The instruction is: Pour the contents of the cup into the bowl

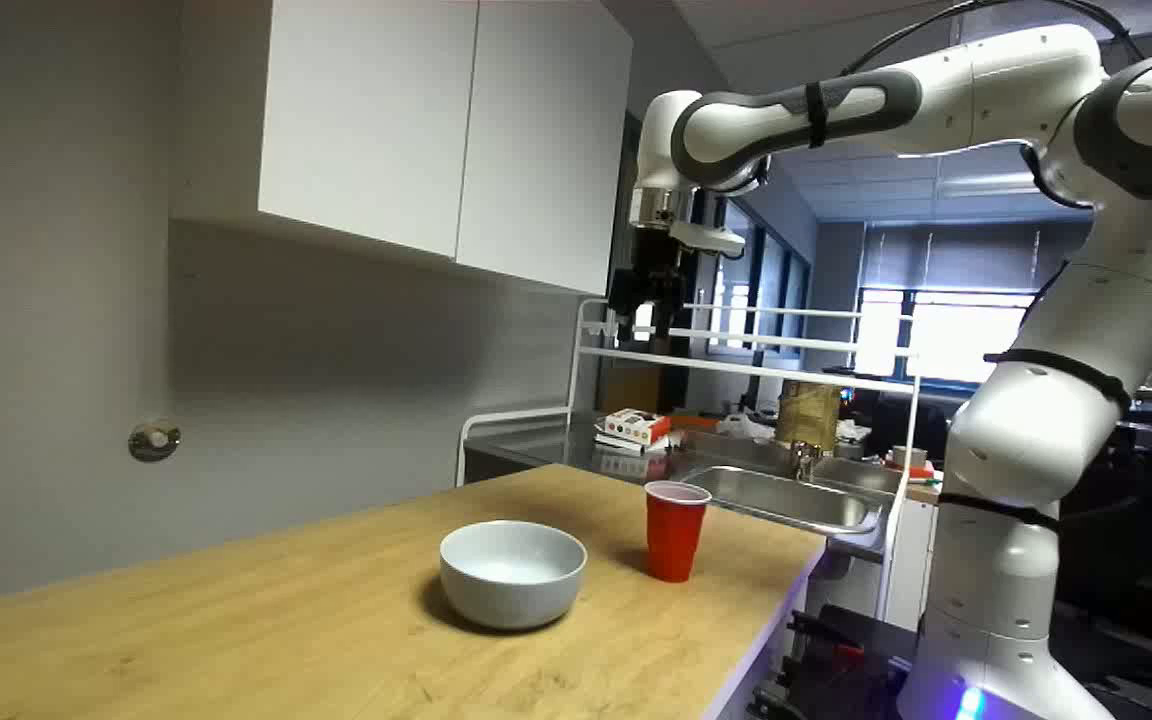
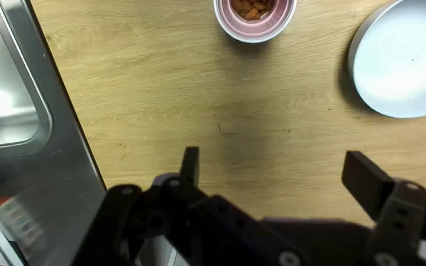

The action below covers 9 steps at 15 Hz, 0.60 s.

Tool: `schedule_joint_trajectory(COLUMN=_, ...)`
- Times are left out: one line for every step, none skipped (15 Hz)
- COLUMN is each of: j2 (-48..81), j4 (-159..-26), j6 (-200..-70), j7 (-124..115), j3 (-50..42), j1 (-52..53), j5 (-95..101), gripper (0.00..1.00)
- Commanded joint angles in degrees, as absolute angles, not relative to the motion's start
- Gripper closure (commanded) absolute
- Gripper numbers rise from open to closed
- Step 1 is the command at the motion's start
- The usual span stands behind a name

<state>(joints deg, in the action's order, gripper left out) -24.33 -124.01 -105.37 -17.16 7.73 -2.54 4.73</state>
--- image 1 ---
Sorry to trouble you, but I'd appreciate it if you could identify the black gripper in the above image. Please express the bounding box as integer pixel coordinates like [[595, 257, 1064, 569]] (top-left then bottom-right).
[[607, 261, 699, 358]]

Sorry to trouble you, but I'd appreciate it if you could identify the red plastic cup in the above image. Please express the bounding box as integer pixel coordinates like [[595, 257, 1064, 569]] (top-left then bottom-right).
[[641, 476, 716, 589]]

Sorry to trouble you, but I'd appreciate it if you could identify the grey ceramic bowl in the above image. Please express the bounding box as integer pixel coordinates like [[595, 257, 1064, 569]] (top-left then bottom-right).
[[436, 515, 593, 638]]

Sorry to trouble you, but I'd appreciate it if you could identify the red and white box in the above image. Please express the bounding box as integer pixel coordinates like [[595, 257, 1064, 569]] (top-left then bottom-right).
[[593, 403, 678, 462]]

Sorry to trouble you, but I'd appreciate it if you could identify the brown paper bag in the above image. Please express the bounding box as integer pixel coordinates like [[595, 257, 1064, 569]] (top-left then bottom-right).
[[775, 379, 843, 457]]

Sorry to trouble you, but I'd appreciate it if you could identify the stainless steel sink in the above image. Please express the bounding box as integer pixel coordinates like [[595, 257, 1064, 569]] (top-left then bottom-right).
[[682, 462, 890, 541]]

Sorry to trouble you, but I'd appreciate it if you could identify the window with blinds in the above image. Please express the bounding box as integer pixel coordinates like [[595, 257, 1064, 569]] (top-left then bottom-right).
[[852, 219, 1097, 393]]

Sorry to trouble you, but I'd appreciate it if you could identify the white wire dish rack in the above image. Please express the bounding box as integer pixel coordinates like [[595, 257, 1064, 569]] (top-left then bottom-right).
[[454, 295, 928, 629]]

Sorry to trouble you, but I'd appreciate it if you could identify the white wall cabinet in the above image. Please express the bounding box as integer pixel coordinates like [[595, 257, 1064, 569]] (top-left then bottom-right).
[[169, 0, 635, 301]]

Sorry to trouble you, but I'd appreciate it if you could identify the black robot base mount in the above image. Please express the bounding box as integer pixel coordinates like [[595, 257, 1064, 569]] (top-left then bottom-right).
[[744, 600, 928, 720]]

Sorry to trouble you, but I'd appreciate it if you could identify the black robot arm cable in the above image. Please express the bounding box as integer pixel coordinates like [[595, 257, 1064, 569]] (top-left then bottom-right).
[[837, 0, 1147, 80]]

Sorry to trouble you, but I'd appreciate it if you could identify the round metal wall knob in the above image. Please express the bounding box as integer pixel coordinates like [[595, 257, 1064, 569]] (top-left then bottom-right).
[[125, 421, 184, 470]]

